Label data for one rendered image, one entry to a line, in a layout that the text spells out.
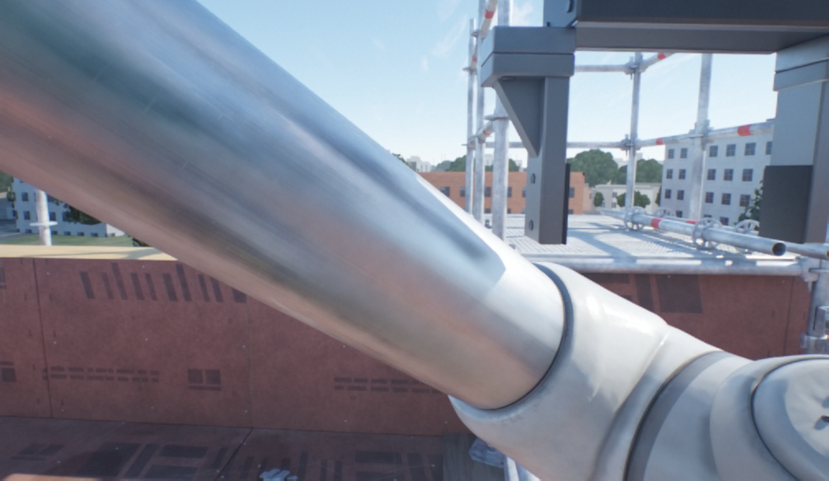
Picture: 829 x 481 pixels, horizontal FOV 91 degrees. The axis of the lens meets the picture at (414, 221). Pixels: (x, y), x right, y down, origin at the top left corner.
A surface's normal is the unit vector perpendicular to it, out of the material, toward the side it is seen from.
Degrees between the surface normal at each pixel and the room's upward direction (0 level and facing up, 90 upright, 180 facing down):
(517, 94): 90
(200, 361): 90
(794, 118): 90
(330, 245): 98
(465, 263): 73
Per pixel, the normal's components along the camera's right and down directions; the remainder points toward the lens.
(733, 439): -0.96, -0.27
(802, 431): -0.29, -0.82
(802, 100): -1.00, 0.00
